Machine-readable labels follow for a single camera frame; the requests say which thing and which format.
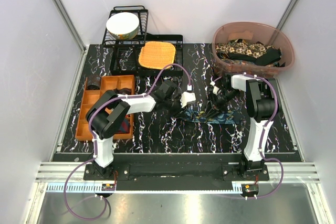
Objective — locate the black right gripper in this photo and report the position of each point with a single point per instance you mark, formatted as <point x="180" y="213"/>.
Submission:
<point x="218" y="106"/>

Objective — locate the wooden compartment organizer box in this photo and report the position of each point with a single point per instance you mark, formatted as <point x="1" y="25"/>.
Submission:
<point x="90" y="97"/>

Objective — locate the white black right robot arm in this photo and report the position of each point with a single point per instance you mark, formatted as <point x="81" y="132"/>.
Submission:
<point x="262" y="105"/>

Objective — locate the blue floral patterned tie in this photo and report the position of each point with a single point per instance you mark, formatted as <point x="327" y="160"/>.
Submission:
<point x="212" y="117"/>

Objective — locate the dark blue patterned rolled tie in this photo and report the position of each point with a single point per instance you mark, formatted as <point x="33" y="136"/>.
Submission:
<point x="93" y="83"/>

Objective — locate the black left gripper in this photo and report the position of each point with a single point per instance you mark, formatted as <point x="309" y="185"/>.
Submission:
<point x="179" y="109"/>

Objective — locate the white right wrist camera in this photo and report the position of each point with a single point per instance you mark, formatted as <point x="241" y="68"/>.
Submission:
<point x="216" y="87"/>

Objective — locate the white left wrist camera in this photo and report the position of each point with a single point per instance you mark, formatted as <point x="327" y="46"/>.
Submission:
<point x="188" y="98"/>

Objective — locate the aluminium frame rail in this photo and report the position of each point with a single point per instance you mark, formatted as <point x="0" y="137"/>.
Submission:
<point x="59" y="171"/>

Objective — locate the pink translucent plastic tub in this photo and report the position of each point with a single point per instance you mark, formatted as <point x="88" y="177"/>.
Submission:
<point x="253" y="32"/>

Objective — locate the maroon dark green rolled tie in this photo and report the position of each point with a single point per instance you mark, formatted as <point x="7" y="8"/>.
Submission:
<point x="124" y="91"/>

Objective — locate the pile of patterned ties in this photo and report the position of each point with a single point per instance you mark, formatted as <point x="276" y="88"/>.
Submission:
<point x="242" y="52"/>

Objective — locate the maroon blue striped rolled tie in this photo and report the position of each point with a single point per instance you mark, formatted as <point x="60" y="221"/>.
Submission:
<point x="124" y="127"/>

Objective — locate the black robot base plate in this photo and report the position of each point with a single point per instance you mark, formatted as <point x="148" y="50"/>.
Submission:
<point x="127" y="171"/>

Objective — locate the white ceramic bowl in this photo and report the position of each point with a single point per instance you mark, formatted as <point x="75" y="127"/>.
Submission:
<point x="123" y="26"/>

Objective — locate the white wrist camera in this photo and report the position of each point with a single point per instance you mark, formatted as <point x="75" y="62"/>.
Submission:
<point x="188" y="98"/>
<point x="216" y="87"/>

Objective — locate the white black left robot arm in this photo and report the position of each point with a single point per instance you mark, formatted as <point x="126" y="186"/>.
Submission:
<point x="106" y="116"/>

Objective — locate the orange woven mat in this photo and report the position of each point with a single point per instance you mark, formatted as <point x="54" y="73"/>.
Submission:
<point x="156" y="55"/>

